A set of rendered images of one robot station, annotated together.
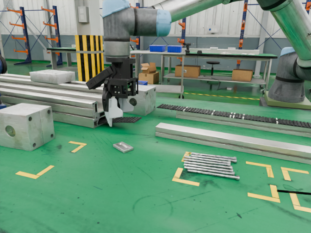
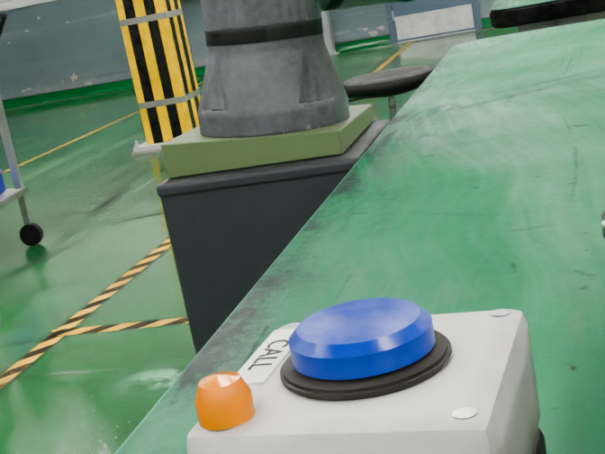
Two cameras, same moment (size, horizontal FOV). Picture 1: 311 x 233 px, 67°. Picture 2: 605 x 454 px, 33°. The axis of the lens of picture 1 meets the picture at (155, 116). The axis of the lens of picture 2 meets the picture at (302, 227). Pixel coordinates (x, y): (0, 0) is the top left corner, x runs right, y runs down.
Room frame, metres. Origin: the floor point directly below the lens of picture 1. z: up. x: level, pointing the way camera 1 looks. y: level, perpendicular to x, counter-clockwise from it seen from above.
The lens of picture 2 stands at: (1.10, 0.43, 0.95)
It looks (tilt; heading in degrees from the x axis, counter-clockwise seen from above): 14 degrees down; 268
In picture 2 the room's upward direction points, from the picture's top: 11 degrees counter-clockwise
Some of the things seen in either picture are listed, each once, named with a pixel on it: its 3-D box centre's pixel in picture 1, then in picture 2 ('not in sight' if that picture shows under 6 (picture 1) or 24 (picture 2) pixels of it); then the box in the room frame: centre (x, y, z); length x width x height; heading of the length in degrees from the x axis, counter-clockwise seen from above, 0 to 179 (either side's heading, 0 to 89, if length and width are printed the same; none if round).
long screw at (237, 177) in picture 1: (212, 174); not in sight; (0.43, -0.12, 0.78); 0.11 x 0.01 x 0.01; 74
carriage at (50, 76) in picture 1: (53, 79); not in sight; (1.07, 0.47, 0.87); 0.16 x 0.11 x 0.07; 67
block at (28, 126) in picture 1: (29, 124); not in sight; (0.60, 0.34, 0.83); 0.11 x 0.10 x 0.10; 164
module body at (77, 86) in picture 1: (54, 89); not in sight; (1.07, 0.47, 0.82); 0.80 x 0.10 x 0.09; 67
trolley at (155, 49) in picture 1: (154, 73); not in sight; (4.01, 0.02, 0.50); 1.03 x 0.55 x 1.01; 84
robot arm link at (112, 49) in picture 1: (117, 49); not in sight; (0.72, 0.11, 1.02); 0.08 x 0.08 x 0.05
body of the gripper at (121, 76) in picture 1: (120, 77); not in sight; (0.71, 0.11, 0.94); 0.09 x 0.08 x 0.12; 67
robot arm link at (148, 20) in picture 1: (149, 22); not in sight; (0.76, 0.02, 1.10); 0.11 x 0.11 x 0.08; 15
